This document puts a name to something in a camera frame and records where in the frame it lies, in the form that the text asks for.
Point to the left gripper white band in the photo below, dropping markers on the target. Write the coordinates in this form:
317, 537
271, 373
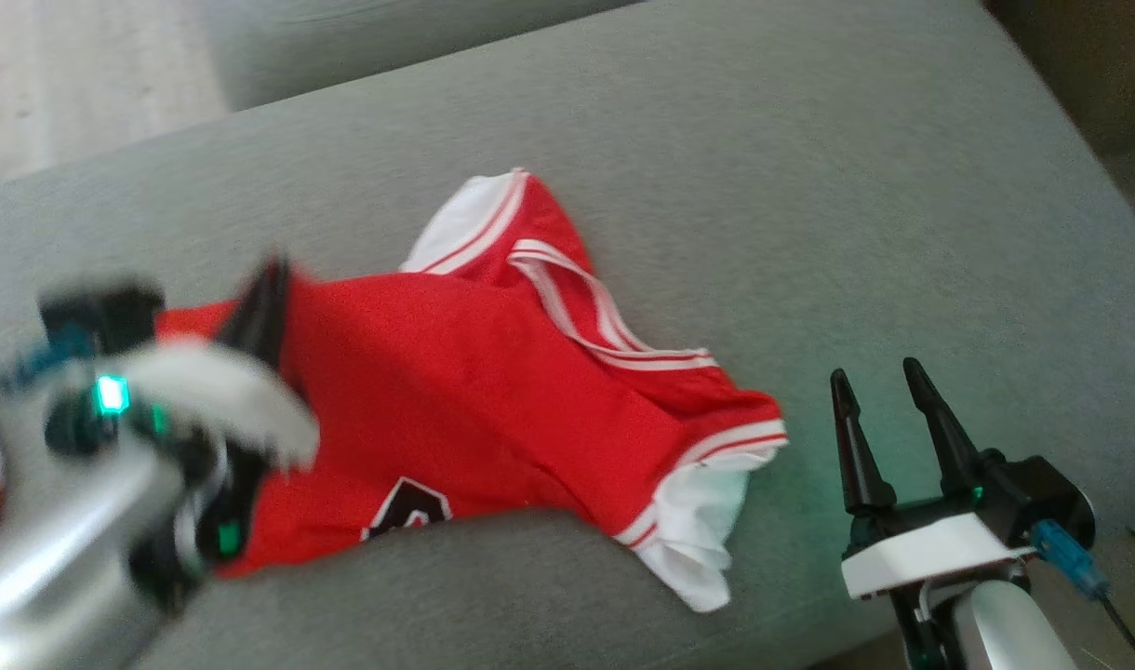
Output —
233, 400

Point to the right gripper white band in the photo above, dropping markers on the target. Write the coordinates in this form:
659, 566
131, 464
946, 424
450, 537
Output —
930, 554

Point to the red white-striped basketball jersey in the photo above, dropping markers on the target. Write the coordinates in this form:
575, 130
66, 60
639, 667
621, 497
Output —
456, 391

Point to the large grey sofa seat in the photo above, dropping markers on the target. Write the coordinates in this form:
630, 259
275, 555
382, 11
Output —
809, 186

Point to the grey sofa cushion with seam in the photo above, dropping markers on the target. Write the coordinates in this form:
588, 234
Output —
344, 46

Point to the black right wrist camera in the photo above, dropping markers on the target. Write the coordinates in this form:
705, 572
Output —
1042, 493

